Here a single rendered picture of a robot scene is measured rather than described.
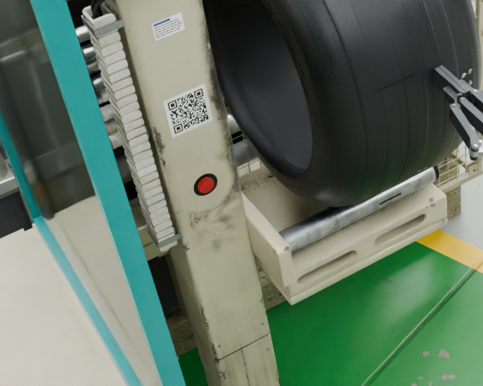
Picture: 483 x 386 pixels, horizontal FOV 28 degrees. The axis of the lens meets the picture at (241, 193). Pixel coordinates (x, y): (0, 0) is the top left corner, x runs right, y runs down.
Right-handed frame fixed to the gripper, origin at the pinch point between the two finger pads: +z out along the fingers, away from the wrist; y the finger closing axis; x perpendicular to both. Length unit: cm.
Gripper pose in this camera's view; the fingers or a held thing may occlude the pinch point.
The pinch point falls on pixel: (451, 86)
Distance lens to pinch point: 150.8
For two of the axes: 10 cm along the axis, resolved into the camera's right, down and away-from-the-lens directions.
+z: -4.9, -6.2, 6.1
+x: 0.9, 6.6, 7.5
